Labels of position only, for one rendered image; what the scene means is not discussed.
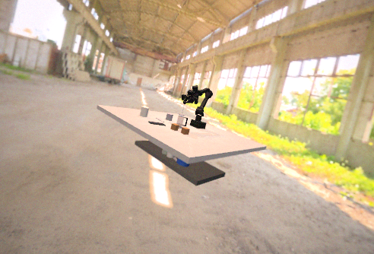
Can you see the orange cube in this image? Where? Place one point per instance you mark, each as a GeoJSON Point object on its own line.
{"type": "Point", "coordinates": [185, 131]}
{"type": "Point", "coordinates": [174, 127]}

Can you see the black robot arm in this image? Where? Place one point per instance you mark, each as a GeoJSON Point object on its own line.
{"type": "Point", "coordinates": [200, 109]}

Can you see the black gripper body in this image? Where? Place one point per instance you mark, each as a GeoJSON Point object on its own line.
{"type": "Point", "coordinates": [188, 97]}

